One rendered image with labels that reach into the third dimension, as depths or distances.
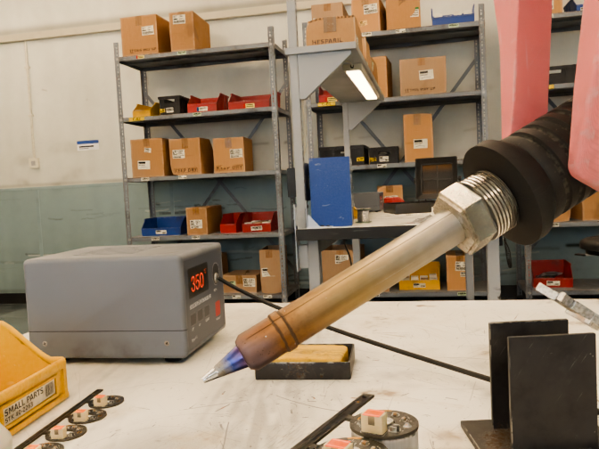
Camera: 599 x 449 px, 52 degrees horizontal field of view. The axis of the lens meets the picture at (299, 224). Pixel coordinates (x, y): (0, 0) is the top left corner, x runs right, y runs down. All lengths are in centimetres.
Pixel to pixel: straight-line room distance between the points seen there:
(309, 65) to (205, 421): 180
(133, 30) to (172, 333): 435
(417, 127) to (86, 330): 382
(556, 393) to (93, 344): 39
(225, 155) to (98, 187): 134
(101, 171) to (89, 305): 484
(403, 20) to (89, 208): 293
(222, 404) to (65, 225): 516
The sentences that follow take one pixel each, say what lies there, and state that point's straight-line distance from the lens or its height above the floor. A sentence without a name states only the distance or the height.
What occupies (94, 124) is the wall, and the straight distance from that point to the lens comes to 545.
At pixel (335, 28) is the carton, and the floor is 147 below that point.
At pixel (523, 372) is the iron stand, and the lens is 35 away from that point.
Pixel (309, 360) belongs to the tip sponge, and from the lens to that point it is 49.
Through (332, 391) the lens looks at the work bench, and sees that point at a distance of 46.
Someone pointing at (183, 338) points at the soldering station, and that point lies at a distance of 55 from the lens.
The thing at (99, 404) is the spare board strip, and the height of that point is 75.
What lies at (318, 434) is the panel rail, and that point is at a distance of 23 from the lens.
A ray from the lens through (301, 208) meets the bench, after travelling 212.
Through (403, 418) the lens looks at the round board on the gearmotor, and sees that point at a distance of 24.
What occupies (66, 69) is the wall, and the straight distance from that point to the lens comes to 562.
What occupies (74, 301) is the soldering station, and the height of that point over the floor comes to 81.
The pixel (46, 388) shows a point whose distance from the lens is 48.
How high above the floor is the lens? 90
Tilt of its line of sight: 4 degrees down
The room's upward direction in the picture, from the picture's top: 3 degrees counter-clockwise
